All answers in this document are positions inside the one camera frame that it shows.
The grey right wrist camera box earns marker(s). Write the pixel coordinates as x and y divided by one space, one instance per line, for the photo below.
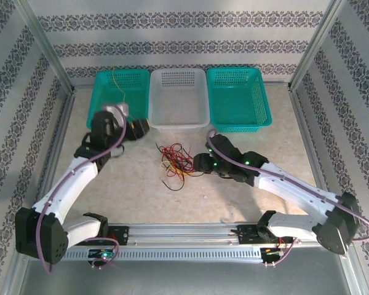
211 133

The aluminium table edge rail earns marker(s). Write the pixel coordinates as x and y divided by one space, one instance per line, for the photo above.
57 138
310 138

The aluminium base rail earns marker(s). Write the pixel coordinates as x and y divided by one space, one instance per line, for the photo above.
184 233

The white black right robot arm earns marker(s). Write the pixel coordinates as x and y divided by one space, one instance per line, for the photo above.
295 189

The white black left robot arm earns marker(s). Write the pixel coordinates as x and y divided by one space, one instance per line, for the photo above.
64 190

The grey metal panel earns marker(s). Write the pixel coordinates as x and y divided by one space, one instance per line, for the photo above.
184 279

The white perforated plastic basket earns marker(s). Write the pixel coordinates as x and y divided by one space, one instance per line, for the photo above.
178 101

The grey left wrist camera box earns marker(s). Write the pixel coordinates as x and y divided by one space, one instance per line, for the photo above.
115 109

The small controller board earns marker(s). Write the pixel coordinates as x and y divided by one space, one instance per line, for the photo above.
273 251
101 254

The teal perforated plastic basket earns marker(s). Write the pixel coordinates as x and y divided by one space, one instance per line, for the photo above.
238 101
110 95

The aluminium frame post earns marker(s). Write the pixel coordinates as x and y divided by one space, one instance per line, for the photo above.
46 46
316 46

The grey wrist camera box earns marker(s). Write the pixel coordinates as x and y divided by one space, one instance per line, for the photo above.
115 109
211 133

